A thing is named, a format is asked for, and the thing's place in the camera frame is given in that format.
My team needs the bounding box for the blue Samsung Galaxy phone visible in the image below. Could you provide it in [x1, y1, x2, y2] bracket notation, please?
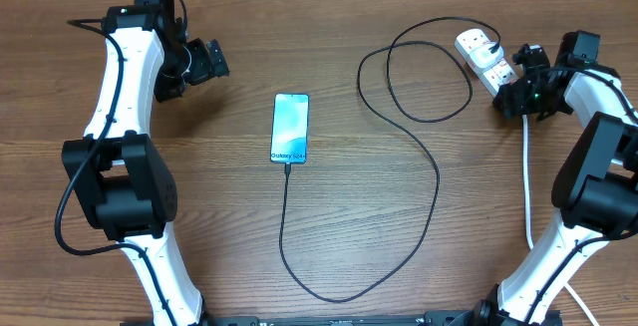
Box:
[270, 94, 310, 163]

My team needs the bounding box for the black USB charging cable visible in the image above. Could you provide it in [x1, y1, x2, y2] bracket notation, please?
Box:
[277, 16, 502, 304]

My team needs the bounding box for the white power strip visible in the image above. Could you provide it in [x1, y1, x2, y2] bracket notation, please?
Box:
[455, 29, 518, 97]

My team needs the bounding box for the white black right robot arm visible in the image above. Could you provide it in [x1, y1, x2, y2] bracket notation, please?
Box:
[425, 29, 637, 325]

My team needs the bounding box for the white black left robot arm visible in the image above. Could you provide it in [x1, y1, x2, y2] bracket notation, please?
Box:
[54, 0, 230, 325]

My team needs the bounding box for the white USB charger adapter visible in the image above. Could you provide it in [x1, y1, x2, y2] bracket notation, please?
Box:
[470, 44, 503, 71]

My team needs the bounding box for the white power strip cord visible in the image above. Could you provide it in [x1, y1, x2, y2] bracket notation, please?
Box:
[520, 114, 601, 326]

